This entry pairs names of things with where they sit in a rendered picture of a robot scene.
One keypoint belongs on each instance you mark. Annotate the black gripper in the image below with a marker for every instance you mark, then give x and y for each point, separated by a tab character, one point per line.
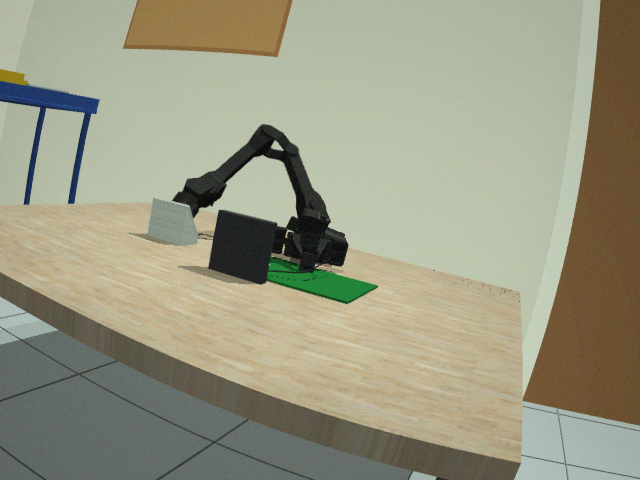
308	242

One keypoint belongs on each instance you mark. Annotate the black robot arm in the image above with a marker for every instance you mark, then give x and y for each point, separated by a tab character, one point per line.
310	207

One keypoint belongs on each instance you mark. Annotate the black cable with plug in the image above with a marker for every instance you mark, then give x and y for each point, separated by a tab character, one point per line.
307	263

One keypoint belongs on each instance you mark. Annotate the green circuit board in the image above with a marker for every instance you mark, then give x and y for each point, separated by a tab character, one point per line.
319	283

